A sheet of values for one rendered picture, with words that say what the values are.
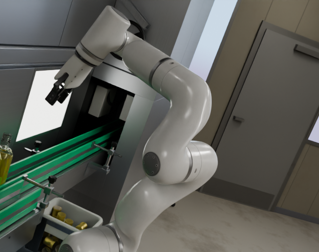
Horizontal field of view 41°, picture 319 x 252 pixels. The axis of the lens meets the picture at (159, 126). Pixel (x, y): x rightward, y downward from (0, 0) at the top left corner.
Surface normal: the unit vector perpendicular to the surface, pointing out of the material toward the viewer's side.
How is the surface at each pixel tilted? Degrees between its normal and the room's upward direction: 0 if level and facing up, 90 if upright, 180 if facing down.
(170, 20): 90
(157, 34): 90
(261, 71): 90
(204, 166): 76
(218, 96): 90
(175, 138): 45
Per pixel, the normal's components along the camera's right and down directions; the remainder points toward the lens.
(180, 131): -0.06, -0.52
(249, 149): 0.14, 0.30
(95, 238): 0.49, -0.76
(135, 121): -0.25, 0.16
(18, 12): 0.91, 0.39
